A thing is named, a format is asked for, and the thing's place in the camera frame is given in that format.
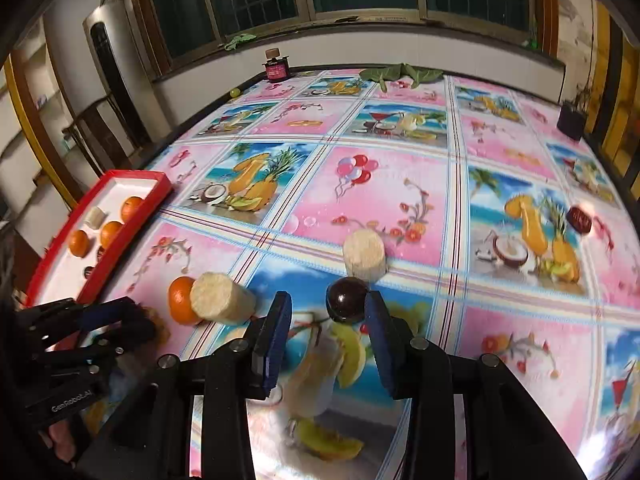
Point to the red rimmed white tray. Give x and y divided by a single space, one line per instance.
117 189

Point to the dark wooden armchair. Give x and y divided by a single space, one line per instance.
107 150

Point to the yellow framed door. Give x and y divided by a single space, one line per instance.
617 75

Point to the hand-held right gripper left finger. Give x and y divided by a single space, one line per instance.
272 345

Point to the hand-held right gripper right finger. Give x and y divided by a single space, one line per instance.
382 345

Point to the orange mandarin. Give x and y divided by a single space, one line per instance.
132 207
110 234
179 302
79 243

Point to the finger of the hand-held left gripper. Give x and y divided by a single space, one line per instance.
120 317
107 351

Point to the fruit print tablecloth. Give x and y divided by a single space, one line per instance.
500 320

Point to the small green object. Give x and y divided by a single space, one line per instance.
532 42

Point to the person's left hand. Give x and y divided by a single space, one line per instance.
61 442

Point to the small pink jar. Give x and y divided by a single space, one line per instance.
276 69

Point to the green leaves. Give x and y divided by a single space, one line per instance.
400 72

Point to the dark red date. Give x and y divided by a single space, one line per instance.
102 254
89 272
579 219

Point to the green cloth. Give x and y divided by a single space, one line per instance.
240 40

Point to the dark purple plum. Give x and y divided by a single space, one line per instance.
345 300

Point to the pale peeled sugarcane piece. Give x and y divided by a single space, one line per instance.
220 297
95 217
365 255

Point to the yellow arched wall shelf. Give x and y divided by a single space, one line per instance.
22 115

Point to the black plant pot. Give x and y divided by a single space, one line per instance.
570 120

